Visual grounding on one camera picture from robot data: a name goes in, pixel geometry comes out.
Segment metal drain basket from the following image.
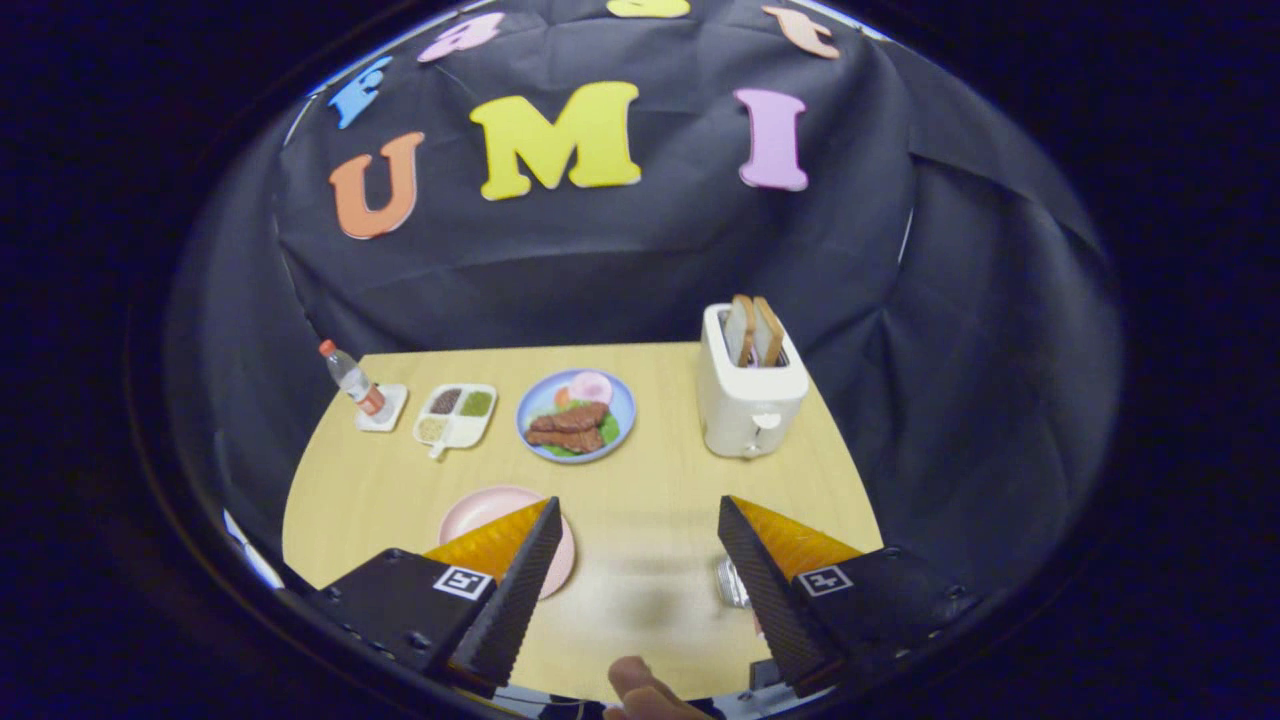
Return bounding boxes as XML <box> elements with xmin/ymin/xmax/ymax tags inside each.
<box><xmin>716</xmin><ymin>556</ymin><xmax>753</xmax><ymax>609</ymax></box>

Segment clear plastic water bottle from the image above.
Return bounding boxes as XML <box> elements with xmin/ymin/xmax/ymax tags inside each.
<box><xmin>319</xmin><ymin>340</ymin><xmax>387</xmax><ymax>417</ymax></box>

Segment toasted bread slice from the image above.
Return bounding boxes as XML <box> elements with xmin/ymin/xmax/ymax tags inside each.
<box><xmin>722</xmin><ymin>295</ymin><xmax>758</xmax><ymax>367</ymax></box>
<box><xmin>752</xmin><ymin>296</ymin><xmax>787</xmax><ymax>367</ymax></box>

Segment green lettuce leaves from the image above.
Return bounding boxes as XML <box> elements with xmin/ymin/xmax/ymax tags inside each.
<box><xmin>540</xmin><ymin>400</ymin><xmax>621</xmax><ymax>459</ymax></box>

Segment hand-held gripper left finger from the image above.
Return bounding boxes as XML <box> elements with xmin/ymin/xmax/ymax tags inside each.
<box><xmin>310</xmin><ymin>497</ymin><xmax>563</xmax><ymax>698</ymax></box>

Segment blue round plate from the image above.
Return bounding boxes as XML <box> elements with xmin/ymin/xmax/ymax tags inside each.
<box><xmin>515</xmin><ymin>369</ymin><xmax>637</xmax><ymax>464</ymax></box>

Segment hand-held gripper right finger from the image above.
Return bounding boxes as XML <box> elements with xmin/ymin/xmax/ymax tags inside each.
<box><xmin>717</xmin><ymin>495</ymin><xmax>986</xmax><ymax>699</ymax></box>

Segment white toaster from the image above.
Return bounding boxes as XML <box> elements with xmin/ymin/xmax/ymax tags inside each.
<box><xmin>697</xmin><ymin>303</ymin><xmax>810</xmax><ymax>459</ymax></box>

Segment pink round plate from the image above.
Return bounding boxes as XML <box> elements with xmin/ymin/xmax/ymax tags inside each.
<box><xmin>438</xmin><ymin>486</ymin><xmax>577</xmax><ymax>601</ymax></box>

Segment white divided bean dish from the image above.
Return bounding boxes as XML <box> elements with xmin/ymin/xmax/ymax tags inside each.
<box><xmin>412</xmin><ymin>383</ymin><xmax>498</xmax><ymax>461</ymax></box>

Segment white square coaster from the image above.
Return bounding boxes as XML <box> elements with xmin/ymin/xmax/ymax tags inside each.
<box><xmin>355</xmin><ymin>383</ymin><xmax>409</xmax><ymax>433</ymax></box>

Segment brown meat strip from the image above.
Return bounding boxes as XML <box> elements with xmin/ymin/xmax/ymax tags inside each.
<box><xmin>530</xmin><ymin>402</ymin><xmax>609</xmax><ymax>433</ymax></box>
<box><xmin>525</xmin><ymin>428</ymin><xmax>604</xmax><ymax>453</ymax></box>

